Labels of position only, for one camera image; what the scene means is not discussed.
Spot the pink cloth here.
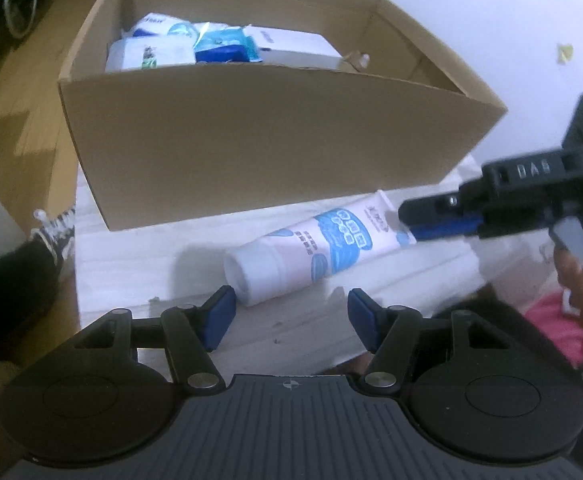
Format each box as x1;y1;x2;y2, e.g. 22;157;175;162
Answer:
522;291;583;368

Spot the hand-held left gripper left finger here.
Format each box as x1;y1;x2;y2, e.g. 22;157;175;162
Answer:
68;285;237;395

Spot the white blue-printed tube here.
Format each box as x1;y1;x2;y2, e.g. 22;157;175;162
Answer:
223;190;418;307

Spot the blue white tissue pack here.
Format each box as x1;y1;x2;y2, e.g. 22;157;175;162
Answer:
130;13;198;42

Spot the person's leg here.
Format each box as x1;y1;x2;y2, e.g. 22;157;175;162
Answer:
0;237;64;378

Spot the large cardboard box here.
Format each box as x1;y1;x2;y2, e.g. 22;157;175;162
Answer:
57;0;509;232

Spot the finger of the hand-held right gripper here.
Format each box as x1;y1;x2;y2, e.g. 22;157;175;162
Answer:
410;211;488;242
397;191;478;232

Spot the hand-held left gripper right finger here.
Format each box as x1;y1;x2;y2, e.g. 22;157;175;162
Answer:
347;288;517;392

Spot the white rectangular box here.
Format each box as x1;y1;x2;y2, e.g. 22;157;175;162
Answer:
244;27;343;72

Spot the teal wet wipes pack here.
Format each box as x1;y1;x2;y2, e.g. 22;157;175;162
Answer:
192;22;263;64

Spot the black white sneaker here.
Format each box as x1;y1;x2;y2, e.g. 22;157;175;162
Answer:
30;204;78;267

